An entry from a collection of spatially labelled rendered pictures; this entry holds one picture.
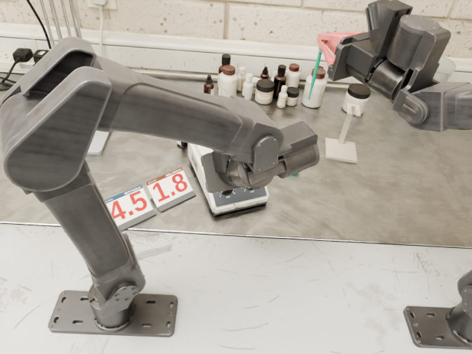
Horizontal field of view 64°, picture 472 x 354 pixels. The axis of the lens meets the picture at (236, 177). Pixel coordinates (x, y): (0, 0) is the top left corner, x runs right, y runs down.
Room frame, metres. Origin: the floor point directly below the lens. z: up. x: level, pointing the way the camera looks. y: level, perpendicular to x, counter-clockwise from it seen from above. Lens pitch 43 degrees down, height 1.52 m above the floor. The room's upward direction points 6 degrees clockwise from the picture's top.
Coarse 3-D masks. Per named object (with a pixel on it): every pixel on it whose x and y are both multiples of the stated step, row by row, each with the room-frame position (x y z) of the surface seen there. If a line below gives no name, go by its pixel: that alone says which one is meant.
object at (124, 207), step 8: (136, 192) 0.54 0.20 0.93; (120, 200) 0.51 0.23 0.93; (128, 200) 0.52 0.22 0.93; (136, 200) 0.53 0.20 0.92; (144, 200) 0.53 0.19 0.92; (112, 208) 0.50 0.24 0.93; (120, 208) 0.50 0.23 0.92; (128, 208) 0.51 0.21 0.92; (136, 208) 0.51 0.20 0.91; (144, 208) 0.52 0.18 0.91; (120, 216) 0.49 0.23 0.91; (128, 216) 0.49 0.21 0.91
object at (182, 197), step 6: (150, 192) 0.55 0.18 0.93; (186, 192) 0.58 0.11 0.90; (192, 192) 0.59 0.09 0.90; (174, 198) 0.56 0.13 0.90; (180, 198) 0.56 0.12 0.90; (186, 198) 0.57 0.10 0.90; (156, 204) 0.54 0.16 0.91; (162, 204) 0.54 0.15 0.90; (168, 204) 0.54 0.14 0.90; (174, 204) 0.54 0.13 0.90; (162, 210) 0.52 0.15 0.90
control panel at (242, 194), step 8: (216, 192) 0.55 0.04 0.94; (232, 192) 0.56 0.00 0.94; (240, 192) 0.57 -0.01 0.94; (248, 192) 0.57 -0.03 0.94; (256, 192) 0.57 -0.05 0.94; (264, 192) 0.58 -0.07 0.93; (216, 200) 0.54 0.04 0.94; (224, 200) 0.54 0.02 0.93; (232, 200) 0.55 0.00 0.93; (240, 200) 0.55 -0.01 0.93
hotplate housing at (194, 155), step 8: (192, 144) 0.68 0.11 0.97; (192, 152) 0.66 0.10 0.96; (192, 160) 0.66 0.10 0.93; (200, 160) 0.62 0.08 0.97; (200, 168) 0.61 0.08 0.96; (200, 176) 0.61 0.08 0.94; (200, 184) 0.60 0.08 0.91; (208, 192) 0.56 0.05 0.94; (208, 200) 0.55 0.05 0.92; (248, 200) 0.56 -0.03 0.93; (256, 200) 0.56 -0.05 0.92; (264, 200) 0.57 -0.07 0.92; (216, 208) 0.53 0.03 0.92; (224, 208) 0.53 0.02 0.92; (232, 208) 0.54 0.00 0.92; (240, 208) 0.55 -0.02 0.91
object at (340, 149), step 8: (352, 104) 0.83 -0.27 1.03; (352, 112) 0.82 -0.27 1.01; (344, 128) 0.82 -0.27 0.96; (344, 136) 0.82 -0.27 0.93; (328, 144) 0.81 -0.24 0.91; (336, 144) 0.81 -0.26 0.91; (344, 144) 0.82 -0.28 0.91; (352, 144) 0.82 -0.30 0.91; (328, 152) 0.77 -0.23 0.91; (336, 152) 0.78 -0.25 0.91; (344, 152) 0.78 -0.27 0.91; (352, 152) 0.78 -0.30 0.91; (344, 160) 0.76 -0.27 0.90; (352, 160) 0.75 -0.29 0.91
